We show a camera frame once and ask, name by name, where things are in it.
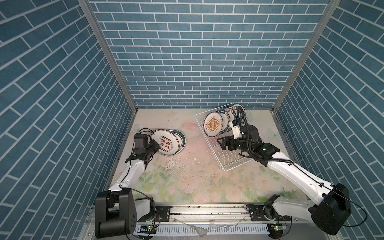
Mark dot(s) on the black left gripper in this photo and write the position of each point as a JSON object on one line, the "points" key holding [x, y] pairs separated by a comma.
{"points": [[154, 144]]}

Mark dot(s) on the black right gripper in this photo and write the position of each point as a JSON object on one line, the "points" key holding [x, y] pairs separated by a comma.
{"points": [[230, 139]]}

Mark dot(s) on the large red character plate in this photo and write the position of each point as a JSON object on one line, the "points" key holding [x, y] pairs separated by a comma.
{"points": [[169, 144]]}

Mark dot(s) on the white wire dish rack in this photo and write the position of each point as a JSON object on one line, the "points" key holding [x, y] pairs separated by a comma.
{"points": [[226, 159]]}

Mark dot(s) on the orange sunburst small plate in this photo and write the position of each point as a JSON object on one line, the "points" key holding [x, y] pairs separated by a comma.
{"points": [[213, 124]]}

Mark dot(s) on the green rim small plate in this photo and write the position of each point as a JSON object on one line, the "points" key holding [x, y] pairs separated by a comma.
{"points": [[231, 116], [226, 121]]}

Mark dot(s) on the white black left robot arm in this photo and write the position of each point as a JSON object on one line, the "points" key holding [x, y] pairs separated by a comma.
{"points": [[126, 192]]}

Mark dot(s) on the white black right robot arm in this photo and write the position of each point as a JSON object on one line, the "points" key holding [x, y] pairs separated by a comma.
{"points": [[328, 205]]}

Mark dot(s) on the red rim small plate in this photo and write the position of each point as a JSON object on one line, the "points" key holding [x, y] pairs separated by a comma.
{"points": [[240, 113]]}

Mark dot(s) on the white vent grille strip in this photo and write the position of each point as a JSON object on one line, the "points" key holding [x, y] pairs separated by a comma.
{"points": [[182, 230]]}

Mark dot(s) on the left green circuit board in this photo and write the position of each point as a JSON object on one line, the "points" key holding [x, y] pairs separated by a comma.
{"points": [[147, 230]]}

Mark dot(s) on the green circuit board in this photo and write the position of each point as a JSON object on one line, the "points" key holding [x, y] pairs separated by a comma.
{"points": [[147, 230], [276, 228]]}

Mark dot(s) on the clear plastic piece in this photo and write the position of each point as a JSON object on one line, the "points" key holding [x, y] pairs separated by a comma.
{"points": [[203, 231]]}

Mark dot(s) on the right green circuit board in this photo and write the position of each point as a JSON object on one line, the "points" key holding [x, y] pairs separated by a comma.
{"points": [[276, 228]]}

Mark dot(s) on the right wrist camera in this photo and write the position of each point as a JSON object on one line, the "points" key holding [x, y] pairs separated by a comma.
{"points": [[236, 128]]}

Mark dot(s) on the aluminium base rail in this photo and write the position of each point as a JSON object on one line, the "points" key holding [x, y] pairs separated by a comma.
{"points": [[219, 214]]}

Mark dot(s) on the aluminium left corner post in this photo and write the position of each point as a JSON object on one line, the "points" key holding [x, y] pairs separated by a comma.
{"points": [[93, 22]]}

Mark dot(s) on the aluminium corner post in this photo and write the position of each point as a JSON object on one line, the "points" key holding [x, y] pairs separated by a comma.
{"points": [[93, 22], [318, 30]]}

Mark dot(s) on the aluminium right corner post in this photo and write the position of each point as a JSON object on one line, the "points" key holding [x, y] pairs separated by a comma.
{"points": [[318, 30]]}

